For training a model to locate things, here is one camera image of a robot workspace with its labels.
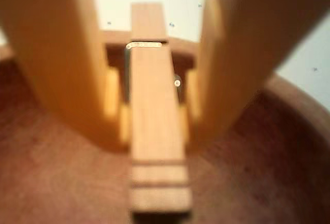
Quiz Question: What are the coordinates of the wooden clothespin with metal spring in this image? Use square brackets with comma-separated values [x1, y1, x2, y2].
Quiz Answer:
[125, 2, 193, 217]

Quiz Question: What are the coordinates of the round wooden bowl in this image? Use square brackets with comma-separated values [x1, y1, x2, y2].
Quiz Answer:
[0, 29, 330, 224]

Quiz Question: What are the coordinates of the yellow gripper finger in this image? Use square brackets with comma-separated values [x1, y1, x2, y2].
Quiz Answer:
[0, 0, 130, 153]
[179, 0, 330, 144]

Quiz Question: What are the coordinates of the white dotted mat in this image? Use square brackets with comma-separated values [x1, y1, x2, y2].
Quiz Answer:
[0, 0, 330, 111]

